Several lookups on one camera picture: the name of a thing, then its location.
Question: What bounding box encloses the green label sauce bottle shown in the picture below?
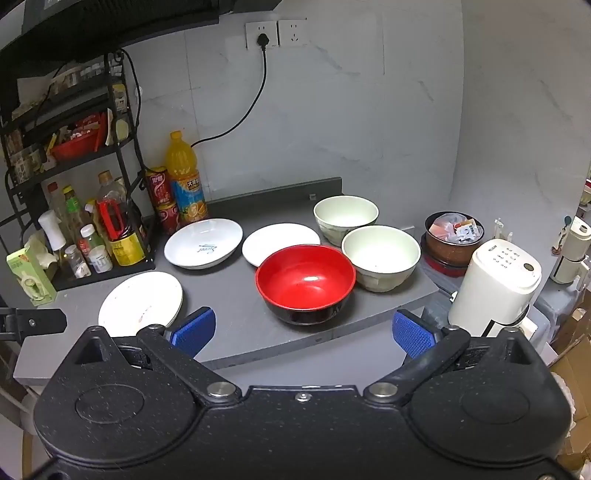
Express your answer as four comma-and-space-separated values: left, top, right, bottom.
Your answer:
62, 185, 92, 242

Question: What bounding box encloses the red basket on shelf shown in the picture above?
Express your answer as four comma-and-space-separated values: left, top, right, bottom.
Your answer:
49, 112, 107, 162

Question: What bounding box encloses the short red drink can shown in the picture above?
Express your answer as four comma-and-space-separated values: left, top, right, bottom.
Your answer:
157, 201, 180, 235

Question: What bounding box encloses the orange juice bottle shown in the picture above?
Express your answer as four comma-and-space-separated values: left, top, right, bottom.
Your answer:
165, 130, 208, 224

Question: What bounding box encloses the white electric kettle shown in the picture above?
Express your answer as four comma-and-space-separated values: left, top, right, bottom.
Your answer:
448, 239, 542, 339

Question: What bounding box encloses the tall red drink can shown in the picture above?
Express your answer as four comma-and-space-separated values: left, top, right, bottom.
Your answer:
145, 166, 174, 208

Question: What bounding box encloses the cream bowl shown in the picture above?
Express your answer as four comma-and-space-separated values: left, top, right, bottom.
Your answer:
341, 225, 422, 293
314, 195, 380, 247

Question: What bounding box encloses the white deep plate blue print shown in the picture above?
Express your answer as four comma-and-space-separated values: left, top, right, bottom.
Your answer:
164, 218, 243, 270

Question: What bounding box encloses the brown pot with packets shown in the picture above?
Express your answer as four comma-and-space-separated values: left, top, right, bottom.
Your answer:
424, 211, 485, 267

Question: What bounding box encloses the black power cable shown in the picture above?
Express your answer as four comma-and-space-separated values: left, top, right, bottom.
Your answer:
189, 34, 271, 150

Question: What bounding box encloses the white wall socket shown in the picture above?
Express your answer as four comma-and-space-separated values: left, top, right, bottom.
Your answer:
245, 20, 279, 50
277, 19, 308, 47

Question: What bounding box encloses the white wall socket left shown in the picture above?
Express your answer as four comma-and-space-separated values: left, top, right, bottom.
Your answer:
245, 20, 279, 50

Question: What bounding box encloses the white plate gold rim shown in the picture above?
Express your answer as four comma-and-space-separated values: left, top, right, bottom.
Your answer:
97, 271, 183, 337

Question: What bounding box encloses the white cap seasoning jar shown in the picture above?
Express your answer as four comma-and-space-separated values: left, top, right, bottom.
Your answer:
88, 245, 113, 274

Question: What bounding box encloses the black metal spice rack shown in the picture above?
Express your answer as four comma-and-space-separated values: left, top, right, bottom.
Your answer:
0, 49, 157, 292

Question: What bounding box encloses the cardboard box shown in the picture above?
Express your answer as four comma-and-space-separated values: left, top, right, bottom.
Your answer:
550, 307, 590, 471

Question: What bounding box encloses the white cylinder bottle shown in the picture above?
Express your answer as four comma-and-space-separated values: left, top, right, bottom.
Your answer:
38, 210, 67, 252

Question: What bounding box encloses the dark soy sauce bottle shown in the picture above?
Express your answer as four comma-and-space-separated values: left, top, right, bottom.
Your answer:
96, 170, 145, 267

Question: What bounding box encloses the white wall socket right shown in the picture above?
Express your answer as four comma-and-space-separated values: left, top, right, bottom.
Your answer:
277, 19, 308, 47

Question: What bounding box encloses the red and black bowl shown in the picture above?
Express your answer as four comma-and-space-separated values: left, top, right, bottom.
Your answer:
254, 245, 356, 326

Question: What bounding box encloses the green carton box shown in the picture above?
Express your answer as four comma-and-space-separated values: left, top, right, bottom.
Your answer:
6, 247, 57, 307

